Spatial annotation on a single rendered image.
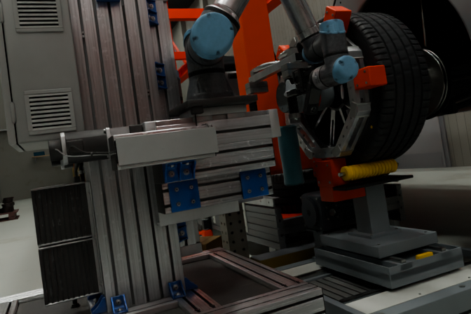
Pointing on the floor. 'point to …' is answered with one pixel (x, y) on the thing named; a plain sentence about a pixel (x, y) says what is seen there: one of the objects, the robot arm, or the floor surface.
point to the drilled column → (234, 232)
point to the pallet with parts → (8, 209)
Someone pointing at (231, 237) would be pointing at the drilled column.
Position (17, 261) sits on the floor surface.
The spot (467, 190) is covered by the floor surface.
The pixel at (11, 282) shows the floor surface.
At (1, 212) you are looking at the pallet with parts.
